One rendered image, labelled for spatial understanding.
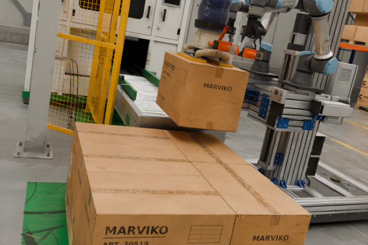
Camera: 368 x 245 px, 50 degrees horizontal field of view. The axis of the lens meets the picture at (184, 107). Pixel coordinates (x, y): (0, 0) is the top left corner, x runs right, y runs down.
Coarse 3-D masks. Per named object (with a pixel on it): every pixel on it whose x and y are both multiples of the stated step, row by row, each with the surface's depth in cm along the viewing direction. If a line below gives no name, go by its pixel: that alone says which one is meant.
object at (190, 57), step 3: (177, 54) 277; (180, 54) 270; (183, 54) 265; (186, 54) 263; (189, 54) 268; (186, 57) 258; (189, 57) 252; (192, 57) 250; (195, 57) 250; (192, 60) 247; (195, 60) 248; (198, 60) 248; (201, 60) 249; (204, 60) 250
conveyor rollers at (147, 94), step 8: (128, 80) 456; (136, 80) 461; (144, 80) 472; (136, 88) 415; (144, 88) 427; (152, 88) 431; (136, 96) 371; (144, 96) 382; (152, 96) 386; (136, 104) 336; (144, 104) 346; (152, 104) 349; (144, 112) 319; (152, 112) 322; (160, 112) 325
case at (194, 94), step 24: (168, 72) 274; (192, 72) 235; (216, 72) 239; (240, 72) 244; (168, 96) 267; (192, 96) 238; (216, 96) 243; (240, 96) 248; (192, 120) 242; (216, 120) 248
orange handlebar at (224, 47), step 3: (210, 42) 252; (222, 45) 234; (225, 45) 231; (228, 45) 229; (231, 45) 230; (234, 45) 275; (222, 48) 235; (225, 48) 230; (228, 48) 225; (249, 51) 205; (246, 54) 205; (249, 54) 204; (252, 54) 204; (255, 54) 206
